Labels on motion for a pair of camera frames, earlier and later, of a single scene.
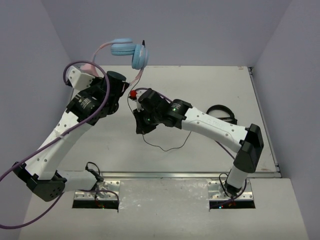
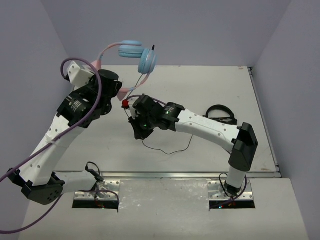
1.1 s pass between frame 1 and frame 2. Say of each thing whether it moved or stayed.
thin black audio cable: moved
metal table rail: stayed
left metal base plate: stayed
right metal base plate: stayed
